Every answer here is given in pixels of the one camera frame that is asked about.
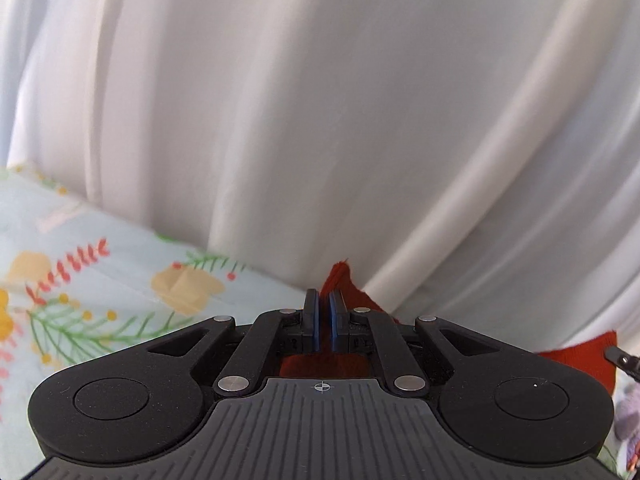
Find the red knit sweater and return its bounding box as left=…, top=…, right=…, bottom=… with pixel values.
left=279, top=261, right=617, bottom=396

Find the purple fluffy plush toy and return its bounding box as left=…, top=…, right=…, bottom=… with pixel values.
left=614, top=389, right=639, bottom=471

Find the floral white bed sheet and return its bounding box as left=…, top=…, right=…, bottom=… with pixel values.
left=1, top=165, right=304, bottom=479

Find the white curtain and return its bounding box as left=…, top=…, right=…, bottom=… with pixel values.
left=1, top=0, right=639, bottom=350

